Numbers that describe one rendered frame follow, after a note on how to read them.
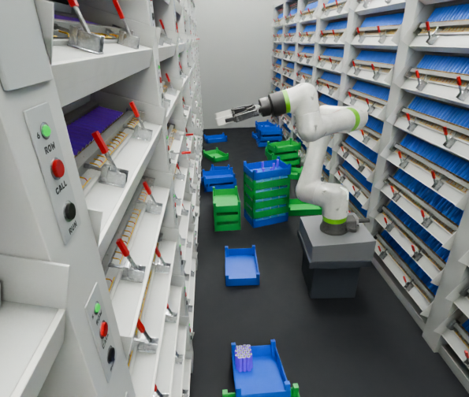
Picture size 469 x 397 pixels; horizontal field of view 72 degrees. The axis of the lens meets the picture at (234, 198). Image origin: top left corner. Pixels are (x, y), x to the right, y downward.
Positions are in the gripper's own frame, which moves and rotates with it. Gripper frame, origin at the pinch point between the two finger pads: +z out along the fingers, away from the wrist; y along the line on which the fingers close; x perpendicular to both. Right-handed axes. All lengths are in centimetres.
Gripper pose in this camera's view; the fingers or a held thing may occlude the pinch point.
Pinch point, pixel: (221, 118)
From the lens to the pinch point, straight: 135.9
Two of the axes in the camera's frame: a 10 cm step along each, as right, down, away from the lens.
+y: -0.7, -4.4, 8.9
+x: -2.3, -8.6, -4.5
